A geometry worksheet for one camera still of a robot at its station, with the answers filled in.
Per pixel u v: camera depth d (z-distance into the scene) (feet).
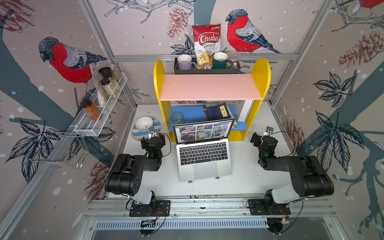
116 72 2.78
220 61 2.66
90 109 2.17
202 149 2.73
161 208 2.49
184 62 2.68
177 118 2.94
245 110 2.73
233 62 2.81
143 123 3.40
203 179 2.68
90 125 2.62
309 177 1.45
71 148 2.16
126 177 1.48
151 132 2.61
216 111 3.10
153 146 2.33
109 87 2.50
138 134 3.30
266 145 2.34
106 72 2.55
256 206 2.39
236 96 2.24
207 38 2.56
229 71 2.82
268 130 2.61
